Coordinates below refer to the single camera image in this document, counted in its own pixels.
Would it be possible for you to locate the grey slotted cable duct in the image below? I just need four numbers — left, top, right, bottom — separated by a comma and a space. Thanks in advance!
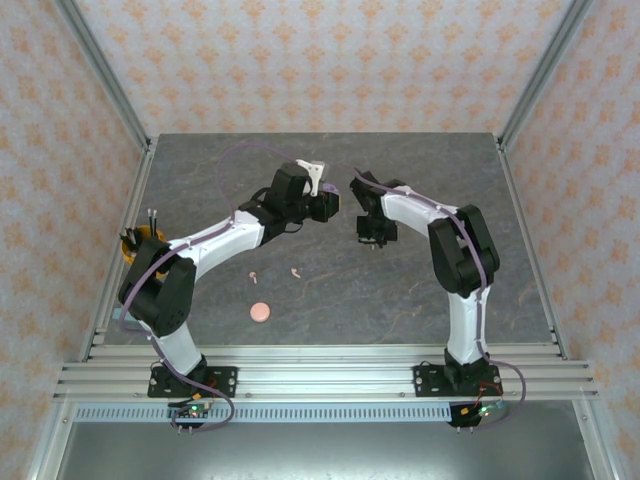
73, 404, 454, 425

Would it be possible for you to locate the yellow pen holder cup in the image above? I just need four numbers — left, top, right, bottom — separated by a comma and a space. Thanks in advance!
121, 224, 169, 279

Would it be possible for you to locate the aluminium table edge rail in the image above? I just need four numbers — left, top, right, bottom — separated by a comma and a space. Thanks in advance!
79, 343, 571, 364

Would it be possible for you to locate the aluminium frame leg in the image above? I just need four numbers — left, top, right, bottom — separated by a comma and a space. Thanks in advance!
24, 399, 76, 480
572, 399, 624, 480

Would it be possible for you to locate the grey metal panel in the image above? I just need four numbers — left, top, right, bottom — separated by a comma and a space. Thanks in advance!
29, 399, 619, 480

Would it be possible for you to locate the aluminium frame post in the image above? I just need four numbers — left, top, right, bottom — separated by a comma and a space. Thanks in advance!
52, 0, 154, 151
498, 0, 597, 149

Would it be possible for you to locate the small controller circuit board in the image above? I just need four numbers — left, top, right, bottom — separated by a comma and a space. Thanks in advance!
448, 398, 507, 432
167, 392, 216, 432

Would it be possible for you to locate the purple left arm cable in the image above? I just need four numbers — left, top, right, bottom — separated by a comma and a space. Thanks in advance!
118, 141, 300, 434

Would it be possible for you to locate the wide aluminium mounting beam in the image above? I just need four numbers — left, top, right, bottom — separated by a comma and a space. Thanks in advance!
52, 362, 601, 402

